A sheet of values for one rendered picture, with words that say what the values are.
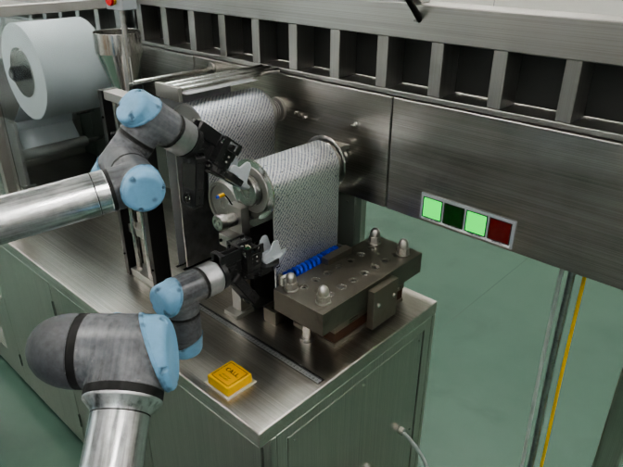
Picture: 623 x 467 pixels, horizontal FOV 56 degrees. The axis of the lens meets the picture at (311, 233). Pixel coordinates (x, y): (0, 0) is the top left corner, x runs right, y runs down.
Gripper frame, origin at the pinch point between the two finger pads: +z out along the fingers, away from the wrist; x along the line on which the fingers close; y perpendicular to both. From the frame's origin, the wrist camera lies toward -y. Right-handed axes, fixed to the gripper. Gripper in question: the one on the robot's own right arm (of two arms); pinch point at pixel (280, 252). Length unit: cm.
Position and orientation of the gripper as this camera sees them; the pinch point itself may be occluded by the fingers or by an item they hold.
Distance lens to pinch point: 145.0
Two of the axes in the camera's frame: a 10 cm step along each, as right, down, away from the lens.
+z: 6.8, -3.3, 6.5
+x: -7.3, -3.1, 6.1
